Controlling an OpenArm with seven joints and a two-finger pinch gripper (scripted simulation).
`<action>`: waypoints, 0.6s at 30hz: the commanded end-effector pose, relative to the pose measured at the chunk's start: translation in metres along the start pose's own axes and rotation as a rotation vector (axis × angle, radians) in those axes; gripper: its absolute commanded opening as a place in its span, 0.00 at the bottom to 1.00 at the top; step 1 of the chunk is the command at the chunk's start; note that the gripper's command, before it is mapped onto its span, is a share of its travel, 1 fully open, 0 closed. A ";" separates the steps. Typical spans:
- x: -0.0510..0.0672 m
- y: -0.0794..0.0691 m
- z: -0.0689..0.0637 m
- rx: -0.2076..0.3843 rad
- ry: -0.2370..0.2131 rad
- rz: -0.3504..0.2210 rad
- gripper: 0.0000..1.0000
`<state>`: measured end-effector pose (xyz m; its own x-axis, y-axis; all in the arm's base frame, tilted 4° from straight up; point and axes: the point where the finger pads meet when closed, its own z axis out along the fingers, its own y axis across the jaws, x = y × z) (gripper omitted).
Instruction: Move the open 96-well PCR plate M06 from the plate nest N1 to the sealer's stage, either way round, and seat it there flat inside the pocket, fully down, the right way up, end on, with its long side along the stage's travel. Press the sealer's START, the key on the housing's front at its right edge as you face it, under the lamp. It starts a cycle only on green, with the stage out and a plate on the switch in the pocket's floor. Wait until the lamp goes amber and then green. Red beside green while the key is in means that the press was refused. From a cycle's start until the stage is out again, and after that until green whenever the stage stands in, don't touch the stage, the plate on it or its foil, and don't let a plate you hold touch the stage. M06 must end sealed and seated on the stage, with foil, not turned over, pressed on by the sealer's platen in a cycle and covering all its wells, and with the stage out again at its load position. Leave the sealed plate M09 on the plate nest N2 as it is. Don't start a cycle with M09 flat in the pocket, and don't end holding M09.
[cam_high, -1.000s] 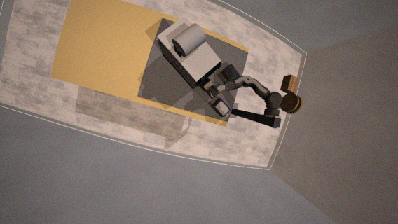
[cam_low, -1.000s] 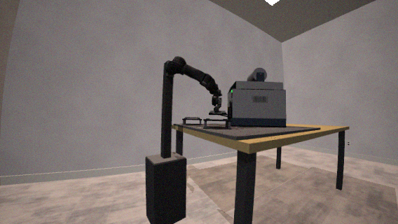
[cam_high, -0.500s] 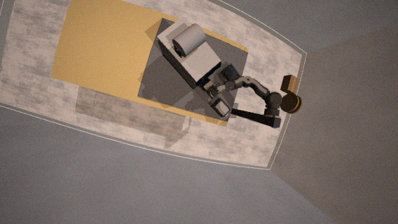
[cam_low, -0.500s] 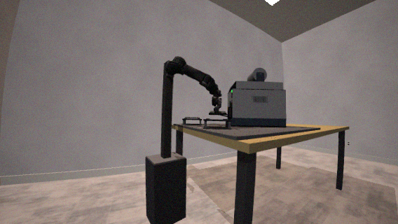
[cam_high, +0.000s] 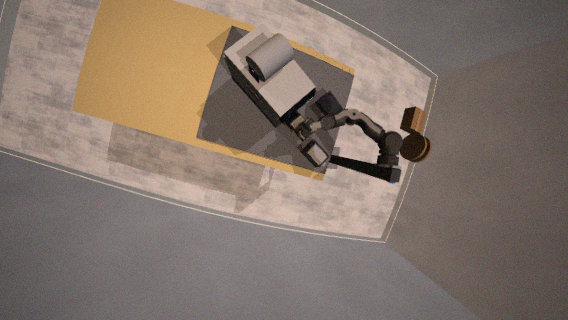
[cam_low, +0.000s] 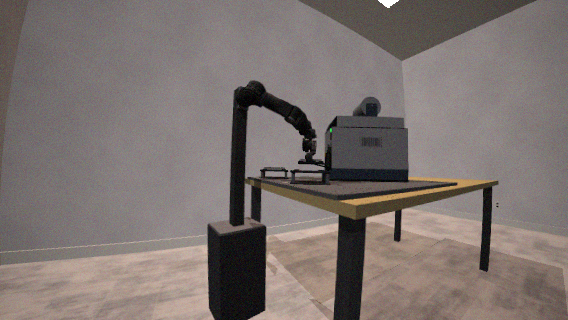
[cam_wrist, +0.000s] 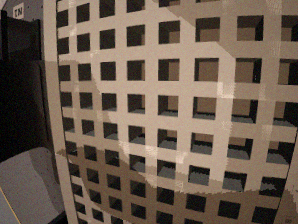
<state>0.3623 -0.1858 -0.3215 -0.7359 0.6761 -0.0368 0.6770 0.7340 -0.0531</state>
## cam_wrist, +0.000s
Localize beige plate with grid of square wells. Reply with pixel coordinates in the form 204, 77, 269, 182
43, 0, 298, 224

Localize white label with black letters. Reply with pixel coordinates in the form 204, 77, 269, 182
13, 2, 24, 19

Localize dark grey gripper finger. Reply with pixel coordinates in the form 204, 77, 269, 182
0, 60, 60, 185

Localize dark grey perforated base plate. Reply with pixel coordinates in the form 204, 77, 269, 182
0, 0, 65, 224

